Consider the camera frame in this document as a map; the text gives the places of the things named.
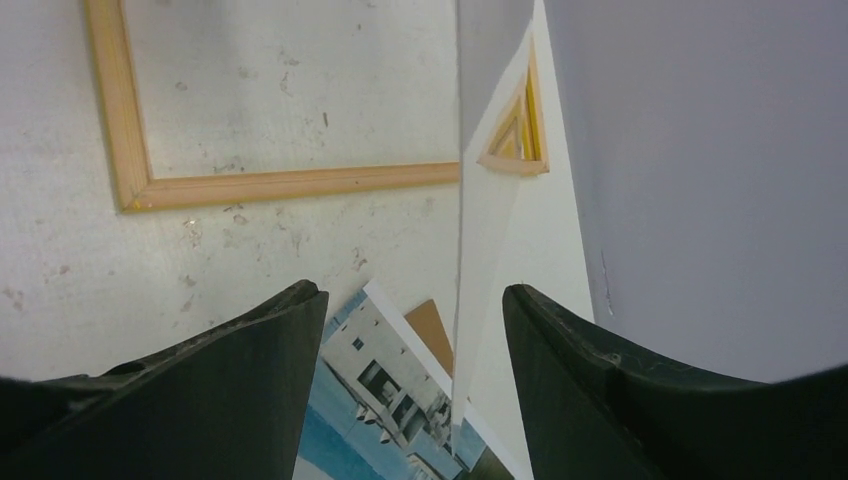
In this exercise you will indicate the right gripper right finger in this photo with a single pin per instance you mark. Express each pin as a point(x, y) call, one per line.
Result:
point(596, 405)

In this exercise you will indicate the brown cardboard backing board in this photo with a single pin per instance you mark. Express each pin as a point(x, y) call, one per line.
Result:
point(426, 322)

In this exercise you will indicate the sky and building photo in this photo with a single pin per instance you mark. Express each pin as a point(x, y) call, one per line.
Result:
point(380, 406)

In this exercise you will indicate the yellow picture frame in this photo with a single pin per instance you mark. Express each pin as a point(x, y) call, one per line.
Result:
point(137, 190)

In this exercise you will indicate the clear acrylic glazing sheet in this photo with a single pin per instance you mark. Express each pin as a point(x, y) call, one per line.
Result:
point(513, 228)

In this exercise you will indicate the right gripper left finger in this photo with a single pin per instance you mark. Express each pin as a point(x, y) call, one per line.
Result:
point(228, 403)

